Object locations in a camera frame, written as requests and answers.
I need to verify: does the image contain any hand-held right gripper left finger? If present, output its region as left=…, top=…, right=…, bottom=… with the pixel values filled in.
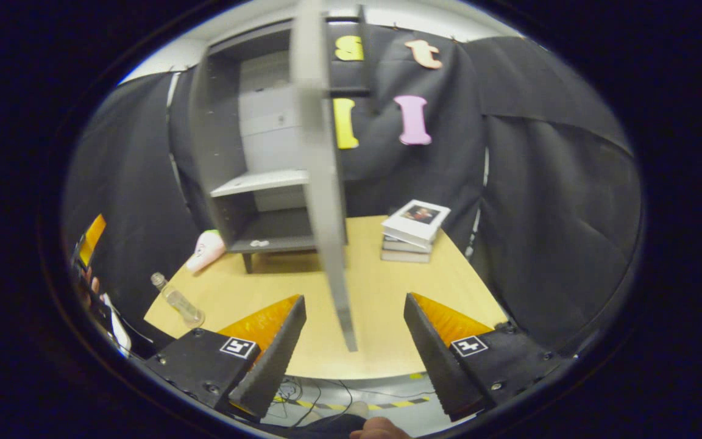
left=144, top=294, right=308, bottom=421

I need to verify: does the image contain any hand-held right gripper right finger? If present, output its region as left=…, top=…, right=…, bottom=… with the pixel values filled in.
left=403, top=292, right=577, bottom=423

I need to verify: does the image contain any clear plastic bottle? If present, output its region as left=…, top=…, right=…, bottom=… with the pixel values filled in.
left=150, top=272, right=207, bottom=330

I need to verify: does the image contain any dark grey cabinet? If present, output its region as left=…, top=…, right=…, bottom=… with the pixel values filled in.
left=190, top=18, right=352, bottom=274

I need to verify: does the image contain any black cabinet door handle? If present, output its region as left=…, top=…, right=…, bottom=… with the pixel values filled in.
left=325, top=5, right=379, bottom=116

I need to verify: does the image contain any grey cabinet shelf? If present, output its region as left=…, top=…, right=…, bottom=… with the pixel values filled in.
left=210, top=169, right=310, bottom=198

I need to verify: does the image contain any thin grey book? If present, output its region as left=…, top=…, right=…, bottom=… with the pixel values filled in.
left=380, top=247, right=431, bottom=264
left=383, top=235, right=432, bottom=254

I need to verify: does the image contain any pink plush toy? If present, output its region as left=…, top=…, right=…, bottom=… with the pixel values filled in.
left=185, top=229, right=227, bottom=274

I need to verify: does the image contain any white book with portrait cover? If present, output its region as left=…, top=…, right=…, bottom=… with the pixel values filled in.
left=381, top=199, right=452, bottom=247

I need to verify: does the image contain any black backdrop cloth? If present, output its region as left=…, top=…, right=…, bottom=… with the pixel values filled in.
left=63, top=24, right=643, bottom=351

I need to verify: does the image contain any black cable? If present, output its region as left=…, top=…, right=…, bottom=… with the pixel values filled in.
left=272, top=377, right=437, bottom=427

